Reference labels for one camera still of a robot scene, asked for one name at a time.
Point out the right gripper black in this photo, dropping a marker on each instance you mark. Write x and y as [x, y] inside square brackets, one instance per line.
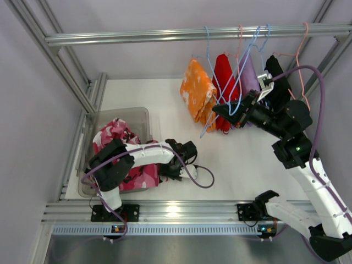
[248, 109]

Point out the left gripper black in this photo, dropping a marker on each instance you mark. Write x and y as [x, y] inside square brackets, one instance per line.
[174, 170]

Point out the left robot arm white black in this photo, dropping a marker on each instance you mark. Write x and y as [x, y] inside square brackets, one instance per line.
[111, 166]

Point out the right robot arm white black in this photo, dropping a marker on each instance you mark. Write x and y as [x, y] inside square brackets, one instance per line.
[331, 238]

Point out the red trousers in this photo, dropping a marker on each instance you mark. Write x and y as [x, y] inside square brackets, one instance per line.
[224, 72]

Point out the lilac trousers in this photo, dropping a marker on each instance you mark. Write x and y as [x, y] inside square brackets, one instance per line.
[248, 76]

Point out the orange white trousers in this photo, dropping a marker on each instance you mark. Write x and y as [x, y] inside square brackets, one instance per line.
[199, 95]

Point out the pink hanger under red trousers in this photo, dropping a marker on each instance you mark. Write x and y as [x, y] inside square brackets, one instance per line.
[236, 56]

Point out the blue hanger under lilac trousers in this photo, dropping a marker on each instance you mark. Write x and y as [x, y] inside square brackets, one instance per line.
[260, 49]

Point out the clear plastic bin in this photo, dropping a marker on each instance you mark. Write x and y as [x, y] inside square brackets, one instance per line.
[137, 118]

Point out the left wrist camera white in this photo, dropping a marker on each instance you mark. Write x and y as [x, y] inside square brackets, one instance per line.
[188, 172]

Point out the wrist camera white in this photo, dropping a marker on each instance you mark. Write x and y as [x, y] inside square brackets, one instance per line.
[188, 172]
[266, 85]

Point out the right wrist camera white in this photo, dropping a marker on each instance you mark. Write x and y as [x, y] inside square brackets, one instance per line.
[266, 85]

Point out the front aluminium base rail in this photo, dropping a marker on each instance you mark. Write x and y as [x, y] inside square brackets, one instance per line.
[152, 211]

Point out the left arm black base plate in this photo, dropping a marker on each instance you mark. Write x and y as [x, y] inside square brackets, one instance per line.
[129, 213]

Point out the grey slotted cable duct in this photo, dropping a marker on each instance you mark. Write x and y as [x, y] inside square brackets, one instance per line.
[155, 229]

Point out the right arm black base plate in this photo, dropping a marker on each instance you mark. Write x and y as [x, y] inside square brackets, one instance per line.
[253, 212]

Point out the right aluminium frame post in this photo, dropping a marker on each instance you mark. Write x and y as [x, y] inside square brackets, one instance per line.
[323, 52]

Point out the aluminium frame post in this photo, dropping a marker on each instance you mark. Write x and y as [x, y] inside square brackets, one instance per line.
[63, 60]
[323, 52]

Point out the aluminium hanging rail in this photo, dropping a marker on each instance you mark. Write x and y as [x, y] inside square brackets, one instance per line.
[222, 33]

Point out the left aluminium frame post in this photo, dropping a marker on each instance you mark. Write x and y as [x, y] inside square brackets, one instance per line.
[63, 60]

